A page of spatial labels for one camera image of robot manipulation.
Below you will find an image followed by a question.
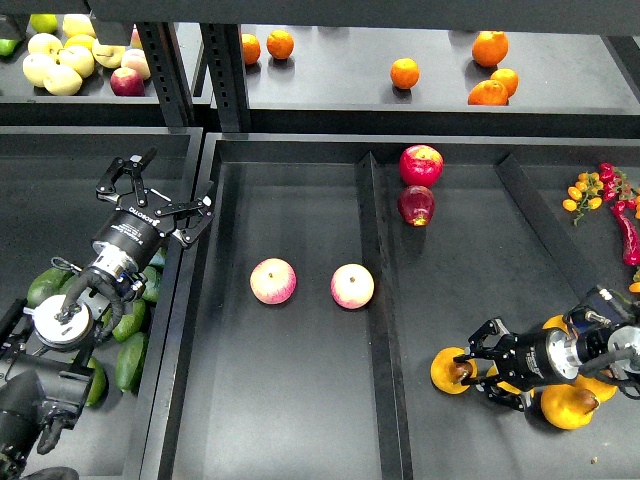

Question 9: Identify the orange top right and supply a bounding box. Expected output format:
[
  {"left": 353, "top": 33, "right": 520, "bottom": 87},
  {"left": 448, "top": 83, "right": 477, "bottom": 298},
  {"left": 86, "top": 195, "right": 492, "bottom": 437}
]
[{"left": 471, "top": 30, "right": 509, "bottom": 67}]

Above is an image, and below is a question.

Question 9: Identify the red cherry tomato cluster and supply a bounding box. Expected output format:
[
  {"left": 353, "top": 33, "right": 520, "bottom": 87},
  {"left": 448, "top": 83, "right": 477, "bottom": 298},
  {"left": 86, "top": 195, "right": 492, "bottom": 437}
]
[{"left": 599, "top": 162, "right": 639, "bottom": 219}]

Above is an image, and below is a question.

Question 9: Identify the pale yellow pear left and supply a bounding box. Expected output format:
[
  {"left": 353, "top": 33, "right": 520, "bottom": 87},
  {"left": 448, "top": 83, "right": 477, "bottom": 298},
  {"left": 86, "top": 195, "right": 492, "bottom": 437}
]
[{"left": 22, "top": 53, "right": 56, "bottom": 88}]

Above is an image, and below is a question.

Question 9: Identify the orange far left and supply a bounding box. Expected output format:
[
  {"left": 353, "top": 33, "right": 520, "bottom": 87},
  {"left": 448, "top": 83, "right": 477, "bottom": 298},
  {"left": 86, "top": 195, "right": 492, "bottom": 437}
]
[{"left": 241, "top": 33, "right": 261, "bottom": 65}]

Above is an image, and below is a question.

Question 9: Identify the pink apple left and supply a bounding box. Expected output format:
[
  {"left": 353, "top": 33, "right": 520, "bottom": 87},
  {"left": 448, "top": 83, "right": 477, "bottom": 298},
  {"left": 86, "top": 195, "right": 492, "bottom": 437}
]
[{"left": 249, "top": 258, "right": 297, "bottom": 305}]

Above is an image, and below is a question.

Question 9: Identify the black centre tray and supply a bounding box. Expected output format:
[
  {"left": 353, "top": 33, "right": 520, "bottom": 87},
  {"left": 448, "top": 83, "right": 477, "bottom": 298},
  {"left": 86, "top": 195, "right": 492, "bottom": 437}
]
[{"left": 168, "top": 134, "right": 639, "bottom": 479}]

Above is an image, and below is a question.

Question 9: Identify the dark red shelf apple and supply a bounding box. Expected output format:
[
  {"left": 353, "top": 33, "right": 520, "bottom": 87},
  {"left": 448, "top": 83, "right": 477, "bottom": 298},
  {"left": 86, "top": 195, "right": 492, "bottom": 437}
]
[{"left": 110, "top": 67, "right": 145, "bottom": 97}]

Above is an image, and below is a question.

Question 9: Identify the orange middle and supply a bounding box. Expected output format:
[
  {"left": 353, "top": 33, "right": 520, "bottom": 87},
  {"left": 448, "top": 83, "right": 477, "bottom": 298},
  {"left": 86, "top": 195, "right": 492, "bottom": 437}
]
[{"left": 390, "top": 58, "right": 420, "bottom": 90}]

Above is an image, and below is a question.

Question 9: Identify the black shelf post left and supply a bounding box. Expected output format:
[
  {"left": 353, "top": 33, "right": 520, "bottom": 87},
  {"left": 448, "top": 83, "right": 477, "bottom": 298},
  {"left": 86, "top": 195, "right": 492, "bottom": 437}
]
[{"left": 136, "top": 22, "right": 195, "bottom": 127}]

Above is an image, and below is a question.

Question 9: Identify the orange cherry tomato cluster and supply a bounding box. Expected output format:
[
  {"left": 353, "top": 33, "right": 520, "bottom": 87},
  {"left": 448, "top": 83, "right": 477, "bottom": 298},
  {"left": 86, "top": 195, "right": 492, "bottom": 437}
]
[{"left": 562, "top": 172, "right": 604, "bottom": 226}]

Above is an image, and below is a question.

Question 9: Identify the black shelf post right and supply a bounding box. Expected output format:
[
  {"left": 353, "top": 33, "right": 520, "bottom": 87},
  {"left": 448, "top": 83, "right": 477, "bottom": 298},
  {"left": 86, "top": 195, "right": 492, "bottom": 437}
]
[{"left": 199, "top": 23, "right": 251, "bottom": 133}]

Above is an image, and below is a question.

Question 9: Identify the pale yellow pear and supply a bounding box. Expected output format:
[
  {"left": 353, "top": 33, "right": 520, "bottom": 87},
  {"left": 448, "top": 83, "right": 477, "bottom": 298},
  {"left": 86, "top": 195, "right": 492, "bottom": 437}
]
[
  {"left": 22, "top": 53, "right": 56, "bottom": 88},
  {"left": 43, "top": 65, "right": 83, "bottom": 96}
]

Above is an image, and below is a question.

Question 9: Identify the round green avocado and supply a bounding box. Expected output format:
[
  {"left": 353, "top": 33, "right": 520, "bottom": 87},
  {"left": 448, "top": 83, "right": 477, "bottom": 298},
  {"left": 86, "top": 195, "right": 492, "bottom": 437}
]
[{"left": 85, "top": 357, "right": 107, "bottom": 407}]

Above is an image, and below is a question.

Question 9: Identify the orange right small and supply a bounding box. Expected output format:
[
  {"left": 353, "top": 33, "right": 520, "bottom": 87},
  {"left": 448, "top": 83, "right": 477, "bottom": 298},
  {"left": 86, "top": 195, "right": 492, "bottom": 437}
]
[{"left": 490, "top": 68, "right": 519, "bottom": 98}]

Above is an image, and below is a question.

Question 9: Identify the orange front right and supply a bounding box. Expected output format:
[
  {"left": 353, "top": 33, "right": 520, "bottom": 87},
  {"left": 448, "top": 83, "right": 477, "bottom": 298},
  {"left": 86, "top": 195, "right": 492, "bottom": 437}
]
[{"left": 467, "top": 80, "right": 509, "bottom": 106}]

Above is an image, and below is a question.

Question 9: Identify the black shelf post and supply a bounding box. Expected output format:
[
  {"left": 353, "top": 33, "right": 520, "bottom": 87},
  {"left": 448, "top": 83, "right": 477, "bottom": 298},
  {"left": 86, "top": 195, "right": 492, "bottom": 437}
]
[
  {"left": 199, "top": 23, "right": 251, "bottom": 133},
  {"left": 136, "top": 22, "right": 195, "bottom": 127}
]

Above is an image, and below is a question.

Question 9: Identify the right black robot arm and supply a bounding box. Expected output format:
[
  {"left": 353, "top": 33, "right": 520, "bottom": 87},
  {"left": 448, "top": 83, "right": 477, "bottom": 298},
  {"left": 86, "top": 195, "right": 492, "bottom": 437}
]
[{"left": 453, "top": 286, "right": 639, "bottom": 412}]

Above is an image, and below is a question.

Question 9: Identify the pink apple right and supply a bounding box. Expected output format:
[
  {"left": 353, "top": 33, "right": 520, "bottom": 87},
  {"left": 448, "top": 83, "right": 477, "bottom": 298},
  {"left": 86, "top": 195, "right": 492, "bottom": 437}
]
[{"left": 330, "top": 263, "right": 375, "bottom": 310}]

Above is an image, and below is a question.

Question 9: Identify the yellow pear front pile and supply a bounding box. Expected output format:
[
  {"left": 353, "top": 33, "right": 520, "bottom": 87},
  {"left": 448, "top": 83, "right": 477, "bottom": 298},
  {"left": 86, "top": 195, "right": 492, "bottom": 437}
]
[{"left": 540, "top": 384, "right": 600, "bottom": 430}]

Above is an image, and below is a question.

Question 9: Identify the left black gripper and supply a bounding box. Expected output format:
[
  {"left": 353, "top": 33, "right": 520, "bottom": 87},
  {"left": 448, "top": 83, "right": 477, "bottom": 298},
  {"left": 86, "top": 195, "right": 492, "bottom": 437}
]
[{"left": 92, "top": 147, "right": 214, "bottom": 268}]

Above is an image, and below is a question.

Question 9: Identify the pink apple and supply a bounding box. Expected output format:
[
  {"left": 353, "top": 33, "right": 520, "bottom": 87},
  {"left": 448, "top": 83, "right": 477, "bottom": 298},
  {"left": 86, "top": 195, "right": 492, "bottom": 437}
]
[
  {"left": 249, "top": 258, "right": 297, "bottom": 305},
  {"left": 330, "top": 263, "right": 375, "bottom": 310}
]

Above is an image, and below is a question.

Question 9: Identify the orange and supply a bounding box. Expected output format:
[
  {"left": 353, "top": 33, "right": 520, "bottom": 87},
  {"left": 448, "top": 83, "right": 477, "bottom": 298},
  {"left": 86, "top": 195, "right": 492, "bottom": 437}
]
[
  {"left": 266, "top": 29, "right": 295, "bottom": 60},
  {"left": 390, "top": 58, "right": 420, "bottom": 90},
  {"left": 471, "top": 30, "right": 509, "bottom": 67},
  {"left": 467, "top": 80, "right": 509, "bottom": 106},
  {"left": 241, "top": 33, "right": 261, "bottom": 65}
]

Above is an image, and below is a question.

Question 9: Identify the black tray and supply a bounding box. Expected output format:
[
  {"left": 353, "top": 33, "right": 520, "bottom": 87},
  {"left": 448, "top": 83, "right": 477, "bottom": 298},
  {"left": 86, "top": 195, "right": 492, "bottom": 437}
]
[
  {"left": 1, "top": 127, "right": 202, "bottom": 479},
  {"left": 168, "top": 134, "right": 639, "bottom": 479}
]

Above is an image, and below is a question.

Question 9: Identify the green lime top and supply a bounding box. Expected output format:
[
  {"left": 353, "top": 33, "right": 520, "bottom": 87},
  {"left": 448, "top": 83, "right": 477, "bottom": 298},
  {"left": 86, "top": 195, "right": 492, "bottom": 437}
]
[{"left": 30, "top": 13, "right": 58, "bottom": 34}]

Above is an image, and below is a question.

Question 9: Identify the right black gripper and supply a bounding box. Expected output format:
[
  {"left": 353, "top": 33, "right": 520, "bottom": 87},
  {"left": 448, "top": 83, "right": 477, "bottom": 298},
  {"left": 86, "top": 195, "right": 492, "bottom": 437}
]
[{"left": 453, "top": 317, "right": 581, "bottom": 411}]

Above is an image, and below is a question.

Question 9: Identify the bright red apple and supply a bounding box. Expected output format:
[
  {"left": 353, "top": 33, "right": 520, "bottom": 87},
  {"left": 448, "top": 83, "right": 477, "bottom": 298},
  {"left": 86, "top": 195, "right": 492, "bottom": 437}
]
[{"left": 399, "top": 144, "right": 444, "bottom": 188}]

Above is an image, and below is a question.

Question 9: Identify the red chili pepper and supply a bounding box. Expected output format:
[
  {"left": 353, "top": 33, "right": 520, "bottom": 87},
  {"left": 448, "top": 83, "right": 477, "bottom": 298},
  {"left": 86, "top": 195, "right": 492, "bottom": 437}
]
[{"left": 610, "top": 201, "right": 639, "bottom": 267}]

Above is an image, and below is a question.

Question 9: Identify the black left tray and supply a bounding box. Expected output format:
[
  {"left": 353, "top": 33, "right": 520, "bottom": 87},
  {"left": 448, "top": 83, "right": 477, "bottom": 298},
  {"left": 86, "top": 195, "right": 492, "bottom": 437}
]
[{"left": 1, "top": 127, "right": 202, "bottom": 479}]

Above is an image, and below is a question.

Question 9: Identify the pale yellow pear front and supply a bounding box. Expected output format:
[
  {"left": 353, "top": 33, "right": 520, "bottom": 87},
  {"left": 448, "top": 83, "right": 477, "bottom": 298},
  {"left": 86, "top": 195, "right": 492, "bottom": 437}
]
[{"left": 43, "top": 65, "right": 83, "bottom": 96}]

